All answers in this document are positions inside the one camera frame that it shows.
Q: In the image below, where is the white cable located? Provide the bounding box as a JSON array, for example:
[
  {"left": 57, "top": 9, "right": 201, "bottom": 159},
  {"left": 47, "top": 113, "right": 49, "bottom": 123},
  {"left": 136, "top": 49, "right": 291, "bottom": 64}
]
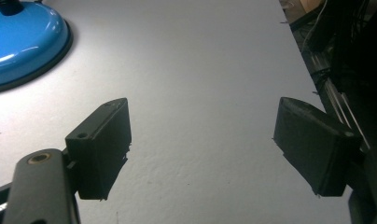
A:
[{"left": 301, "top": 0, "right": 329, "bottom": 52}]

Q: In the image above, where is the blue desk lamp base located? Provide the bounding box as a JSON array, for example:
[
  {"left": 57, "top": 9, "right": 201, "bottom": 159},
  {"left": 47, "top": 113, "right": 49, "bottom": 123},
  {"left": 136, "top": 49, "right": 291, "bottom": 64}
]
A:
[{"left": 0, "top": 0, "right": 74, "bottom": 94}]

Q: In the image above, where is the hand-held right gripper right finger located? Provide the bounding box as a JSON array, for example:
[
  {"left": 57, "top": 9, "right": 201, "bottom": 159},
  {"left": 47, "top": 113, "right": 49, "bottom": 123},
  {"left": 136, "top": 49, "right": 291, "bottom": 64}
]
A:
[{"left": 272, "top": 96, "right": 362, "bottom": 198}]

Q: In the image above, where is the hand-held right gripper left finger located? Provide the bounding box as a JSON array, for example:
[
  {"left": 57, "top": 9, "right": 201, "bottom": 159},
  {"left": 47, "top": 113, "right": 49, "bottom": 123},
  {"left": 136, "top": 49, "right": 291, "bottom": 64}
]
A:
[{"left": 64, "top": 97, "right": 133, "bottom": 201}]

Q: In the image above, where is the cardboard box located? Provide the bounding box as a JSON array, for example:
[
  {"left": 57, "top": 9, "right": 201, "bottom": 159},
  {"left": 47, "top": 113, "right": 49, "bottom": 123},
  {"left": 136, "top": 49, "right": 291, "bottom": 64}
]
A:
[{"left": 283, "top": 0, "right": 326, "bottom": 20}]

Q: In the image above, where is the dark equipment with cables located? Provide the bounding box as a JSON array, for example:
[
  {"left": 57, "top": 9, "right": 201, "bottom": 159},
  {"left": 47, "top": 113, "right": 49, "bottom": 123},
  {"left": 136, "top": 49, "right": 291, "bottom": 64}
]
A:
[{"left": 307, "top": 49, "right": 372, "bottom": 150}]

